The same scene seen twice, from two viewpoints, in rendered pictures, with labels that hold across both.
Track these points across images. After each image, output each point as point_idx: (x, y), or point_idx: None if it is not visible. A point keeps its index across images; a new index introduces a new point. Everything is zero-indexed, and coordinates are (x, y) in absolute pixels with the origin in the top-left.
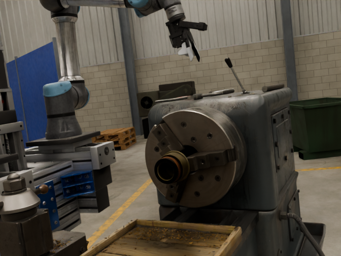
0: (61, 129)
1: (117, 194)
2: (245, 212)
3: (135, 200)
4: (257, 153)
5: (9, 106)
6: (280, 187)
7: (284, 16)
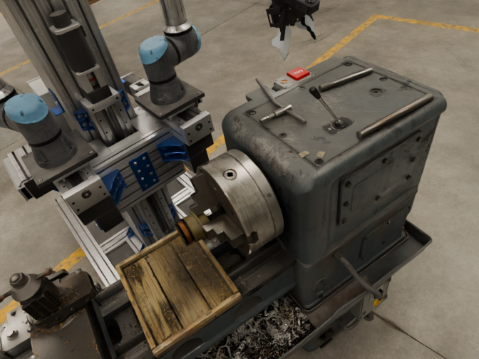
0: (158, 97)
1: (327, 34)
2: (286, 253)
3: (340, 50)
4: (298, 225)
5: (100, 84)
6: (351, 229)
7: None
